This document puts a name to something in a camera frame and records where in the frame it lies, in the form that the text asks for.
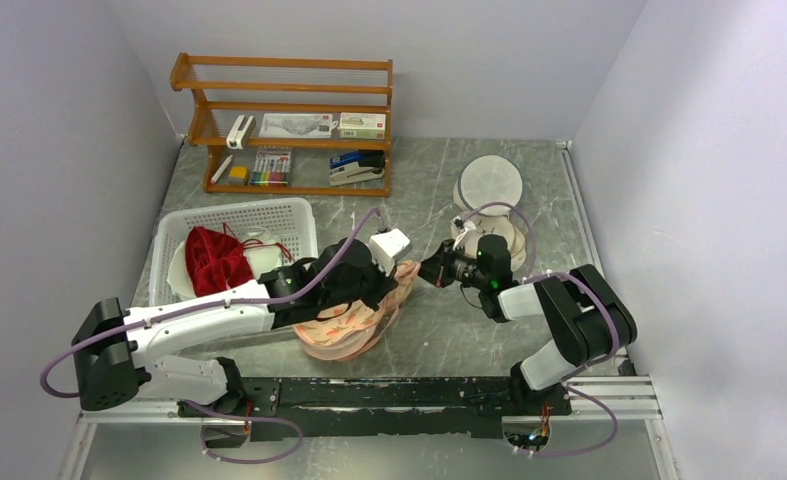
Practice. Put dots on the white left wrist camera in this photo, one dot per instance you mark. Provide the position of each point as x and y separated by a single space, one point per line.
388 248

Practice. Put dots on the white plastic basket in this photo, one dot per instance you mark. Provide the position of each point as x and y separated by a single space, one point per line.
290 219

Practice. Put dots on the coloured marker pen set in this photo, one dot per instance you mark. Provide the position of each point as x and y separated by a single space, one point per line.
272 167

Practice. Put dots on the orange wooden shelf rack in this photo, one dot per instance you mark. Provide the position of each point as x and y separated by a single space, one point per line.
284 85

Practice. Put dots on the red bra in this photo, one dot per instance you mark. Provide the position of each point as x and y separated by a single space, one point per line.
217 262

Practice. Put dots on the white green box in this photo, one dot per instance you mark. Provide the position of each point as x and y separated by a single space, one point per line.
355 125

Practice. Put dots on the floral peach laundry bag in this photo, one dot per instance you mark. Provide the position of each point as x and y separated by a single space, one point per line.
349 330

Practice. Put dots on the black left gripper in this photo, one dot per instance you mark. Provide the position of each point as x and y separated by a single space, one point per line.
384 286

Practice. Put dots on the white round mesh laundry bag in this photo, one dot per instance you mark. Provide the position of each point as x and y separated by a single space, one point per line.
486 179

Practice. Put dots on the white marker pen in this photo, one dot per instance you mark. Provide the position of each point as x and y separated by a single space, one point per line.
214 179

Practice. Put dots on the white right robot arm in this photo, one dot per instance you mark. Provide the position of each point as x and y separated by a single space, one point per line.
587 321

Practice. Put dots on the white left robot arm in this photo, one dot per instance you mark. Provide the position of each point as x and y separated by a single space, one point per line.
123 354

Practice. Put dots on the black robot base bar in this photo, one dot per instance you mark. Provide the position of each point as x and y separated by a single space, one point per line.
328 407

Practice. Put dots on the beige round laundry bag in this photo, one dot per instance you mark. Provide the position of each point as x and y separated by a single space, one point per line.
503 227

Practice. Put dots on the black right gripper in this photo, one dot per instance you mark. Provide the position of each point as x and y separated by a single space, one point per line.
436 269

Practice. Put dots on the blue black stapler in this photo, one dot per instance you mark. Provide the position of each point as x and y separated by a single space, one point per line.
356 166

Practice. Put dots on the yellow sticky note block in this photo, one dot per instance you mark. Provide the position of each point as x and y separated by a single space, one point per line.
238 175

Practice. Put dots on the clear plastic package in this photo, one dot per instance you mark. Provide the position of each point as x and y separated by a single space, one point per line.
298 125

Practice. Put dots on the white handheld device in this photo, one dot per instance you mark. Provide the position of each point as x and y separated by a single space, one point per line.
243 126

